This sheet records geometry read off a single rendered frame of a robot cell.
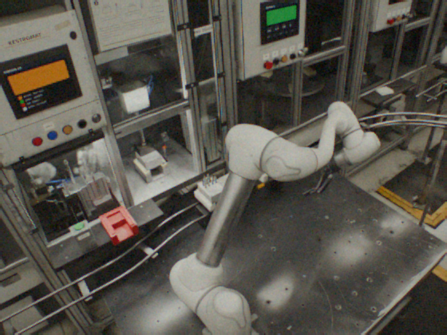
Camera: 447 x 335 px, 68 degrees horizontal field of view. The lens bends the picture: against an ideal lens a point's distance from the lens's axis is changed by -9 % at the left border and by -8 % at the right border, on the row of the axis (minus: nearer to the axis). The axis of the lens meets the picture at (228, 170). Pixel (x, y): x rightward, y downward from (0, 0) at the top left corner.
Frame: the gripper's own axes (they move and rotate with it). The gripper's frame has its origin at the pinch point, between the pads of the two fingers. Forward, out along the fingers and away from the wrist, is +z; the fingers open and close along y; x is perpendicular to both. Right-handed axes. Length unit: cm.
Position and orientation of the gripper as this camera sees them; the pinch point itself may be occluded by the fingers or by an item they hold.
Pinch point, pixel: (302, 182)
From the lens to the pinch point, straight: 176.4
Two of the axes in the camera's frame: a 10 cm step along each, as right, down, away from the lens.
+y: -1.6, -8.2, 5.5
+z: -7.3, 4.7, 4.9
